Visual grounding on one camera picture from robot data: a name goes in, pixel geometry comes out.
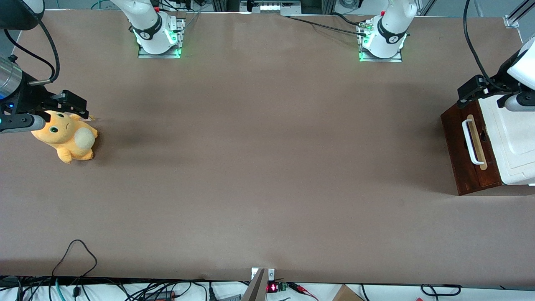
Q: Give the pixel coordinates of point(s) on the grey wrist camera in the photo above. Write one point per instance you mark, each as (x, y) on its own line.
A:
(520, 102)
(21, 123)

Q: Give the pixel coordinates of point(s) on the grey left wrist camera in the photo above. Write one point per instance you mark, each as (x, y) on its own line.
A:
(520, 102)

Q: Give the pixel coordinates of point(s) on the brown cardboard box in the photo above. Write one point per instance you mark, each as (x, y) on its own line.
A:
(347, 294)

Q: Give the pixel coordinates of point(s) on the red display circuit module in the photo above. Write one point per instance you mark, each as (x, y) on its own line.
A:
(273, 287)

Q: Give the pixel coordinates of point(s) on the white cabinet box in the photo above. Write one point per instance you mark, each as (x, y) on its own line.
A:
(516, 142)

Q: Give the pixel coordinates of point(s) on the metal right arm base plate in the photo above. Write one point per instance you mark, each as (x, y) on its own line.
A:
(159, 55)

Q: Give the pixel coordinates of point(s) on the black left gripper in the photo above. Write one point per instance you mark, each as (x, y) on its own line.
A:
(497, 85)

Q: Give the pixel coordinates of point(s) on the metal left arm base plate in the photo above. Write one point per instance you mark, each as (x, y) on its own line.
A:
(382, 58)

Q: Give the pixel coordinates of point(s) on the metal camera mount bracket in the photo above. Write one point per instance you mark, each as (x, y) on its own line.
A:
(257, 284)

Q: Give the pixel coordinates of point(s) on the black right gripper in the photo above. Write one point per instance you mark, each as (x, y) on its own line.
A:
(32, 97)

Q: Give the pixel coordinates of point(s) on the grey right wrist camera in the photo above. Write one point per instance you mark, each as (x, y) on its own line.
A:
(21, 123)

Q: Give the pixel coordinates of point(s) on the black power adapter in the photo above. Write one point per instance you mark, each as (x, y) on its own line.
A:
(161, 295)

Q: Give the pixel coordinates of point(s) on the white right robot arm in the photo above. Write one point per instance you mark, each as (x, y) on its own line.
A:
(150, 29)

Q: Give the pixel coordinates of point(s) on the white led light bar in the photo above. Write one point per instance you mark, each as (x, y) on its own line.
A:
(269, 7)

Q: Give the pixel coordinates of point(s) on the orange plush toy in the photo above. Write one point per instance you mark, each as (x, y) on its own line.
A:
(69, 140)

